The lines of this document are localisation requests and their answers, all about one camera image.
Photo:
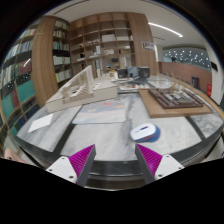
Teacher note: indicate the small wall sign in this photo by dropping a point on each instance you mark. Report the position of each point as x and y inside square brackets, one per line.
[148, 45]

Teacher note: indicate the long ceiling light strip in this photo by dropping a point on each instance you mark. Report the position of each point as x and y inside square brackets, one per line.
[166, 30]

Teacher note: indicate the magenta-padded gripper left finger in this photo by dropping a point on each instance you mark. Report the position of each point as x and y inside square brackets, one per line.
[80, 161]

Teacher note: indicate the dark grey building model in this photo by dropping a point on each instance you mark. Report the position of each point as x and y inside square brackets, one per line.
[133, 71]

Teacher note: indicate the flat white site model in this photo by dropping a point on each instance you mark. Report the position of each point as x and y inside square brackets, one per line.
[133, 86]

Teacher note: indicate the white paper sheet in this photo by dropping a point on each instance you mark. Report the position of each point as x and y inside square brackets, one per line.
[40, 122]

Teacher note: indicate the white model with twig trees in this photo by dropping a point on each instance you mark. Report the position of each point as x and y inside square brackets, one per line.
[163, 81]

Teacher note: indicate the white and blue computer mouse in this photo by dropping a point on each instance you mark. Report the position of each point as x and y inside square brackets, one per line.
[143, 131]

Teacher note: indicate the group of small ceiling lights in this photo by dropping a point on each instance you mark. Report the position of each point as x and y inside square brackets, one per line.
[186, 56]

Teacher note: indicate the person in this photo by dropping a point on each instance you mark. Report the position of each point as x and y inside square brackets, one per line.
[11, 156]

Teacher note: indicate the bookshelf with teal panels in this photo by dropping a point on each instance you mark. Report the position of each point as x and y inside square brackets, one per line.
[20, 90]

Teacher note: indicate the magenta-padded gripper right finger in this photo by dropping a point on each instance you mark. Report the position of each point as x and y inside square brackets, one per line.
[151, 161]

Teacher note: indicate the red wall sign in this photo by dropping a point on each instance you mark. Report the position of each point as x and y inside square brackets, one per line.
[209, 90]

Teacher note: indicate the brown building model on wooden board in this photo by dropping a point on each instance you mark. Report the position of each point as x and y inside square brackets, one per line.
[156, 108]

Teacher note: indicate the dark bookshelf with books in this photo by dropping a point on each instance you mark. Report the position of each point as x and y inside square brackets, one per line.
[61, 60]

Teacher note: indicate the wooden shelf unit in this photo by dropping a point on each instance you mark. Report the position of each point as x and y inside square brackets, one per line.
[100, 33]

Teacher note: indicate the white architectural model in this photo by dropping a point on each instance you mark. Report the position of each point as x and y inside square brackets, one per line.
[80, 93]

